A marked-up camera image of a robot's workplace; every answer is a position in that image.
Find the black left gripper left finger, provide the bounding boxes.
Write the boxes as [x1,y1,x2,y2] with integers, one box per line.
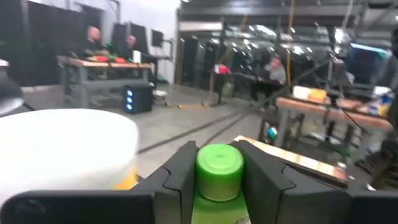
[136,140,198,224]

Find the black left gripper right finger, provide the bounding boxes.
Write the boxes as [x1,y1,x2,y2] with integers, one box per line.
[231,140,299,224]

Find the green travel bottle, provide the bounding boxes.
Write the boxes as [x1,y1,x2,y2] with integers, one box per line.
[190,143,252,224]

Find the cluttered wooden workbench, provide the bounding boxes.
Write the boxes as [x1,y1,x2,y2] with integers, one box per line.
[275,96,393,162]

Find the black computer blue lights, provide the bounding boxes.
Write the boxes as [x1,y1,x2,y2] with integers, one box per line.
[124,85,153,114]

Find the yellow box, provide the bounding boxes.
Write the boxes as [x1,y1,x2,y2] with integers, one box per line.
[307,88,328,103]

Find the person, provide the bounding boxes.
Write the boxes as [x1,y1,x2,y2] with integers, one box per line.
[74,26,109,58]
[250,57,287,103]
[123,34,137,58]

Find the yellow wipes canister white lid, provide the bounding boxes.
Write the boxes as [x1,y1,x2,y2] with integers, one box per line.
[0,108,140,206]

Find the red object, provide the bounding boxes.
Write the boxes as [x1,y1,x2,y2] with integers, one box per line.
[213,64,231,75]

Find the wooden workbench grey legs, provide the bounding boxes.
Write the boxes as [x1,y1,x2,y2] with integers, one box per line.
[57,55,153,108]

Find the black monitor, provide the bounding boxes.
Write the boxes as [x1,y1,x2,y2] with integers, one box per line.
[111,23,128,52]
[129,23,149,63]

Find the monitor with blue screen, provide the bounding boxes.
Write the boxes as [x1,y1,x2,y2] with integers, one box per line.
[347,42,392,85]

